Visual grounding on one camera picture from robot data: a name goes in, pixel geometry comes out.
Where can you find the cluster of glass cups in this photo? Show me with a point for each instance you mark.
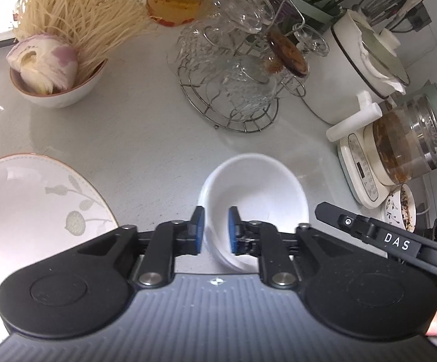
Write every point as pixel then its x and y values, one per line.
pixel 241 86

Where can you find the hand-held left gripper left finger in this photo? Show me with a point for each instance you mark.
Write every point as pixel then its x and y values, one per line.
pixel 199 230

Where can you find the white electric pot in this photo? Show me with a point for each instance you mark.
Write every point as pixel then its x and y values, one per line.
pixel 335 83

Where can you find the glass electric kettle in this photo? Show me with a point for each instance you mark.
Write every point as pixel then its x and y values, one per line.
pixel 410 139

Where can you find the plain white bowl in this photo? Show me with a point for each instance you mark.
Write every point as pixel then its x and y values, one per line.
pixel 256 181

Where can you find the brown round lid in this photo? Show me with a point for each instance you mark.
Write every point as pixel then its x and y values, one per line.
pixel 288 54

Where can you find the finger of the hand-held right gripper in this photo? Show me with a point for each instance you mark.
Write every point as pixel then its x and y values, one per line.
pixel 395 241

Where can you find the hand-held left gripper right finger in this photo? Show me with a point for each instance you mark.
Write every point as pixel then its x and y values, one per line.
pixel 234 230

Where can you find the small dirty printed plate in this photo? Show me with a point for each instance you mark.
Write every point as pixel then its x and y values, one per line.
pixel 397 207

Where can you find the large leaf print plate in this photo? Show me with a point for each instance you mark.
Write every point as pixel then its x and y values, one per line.
pixel 22 203

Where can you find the bundle of dry noodles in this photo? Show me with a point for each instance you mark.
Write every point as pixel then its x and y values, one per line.
pixel 82 11

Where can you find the cream kettle base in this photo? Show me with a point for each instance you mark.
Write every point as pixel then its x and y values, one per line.
pixel 358 166

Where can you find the peeled purple onion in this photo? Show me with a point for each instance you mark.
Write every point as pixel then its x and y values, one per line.
pixel 52 60

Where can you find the white bowl with brown rim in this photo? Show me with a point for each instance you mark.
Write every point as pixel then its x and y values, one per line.
pixel 63 96

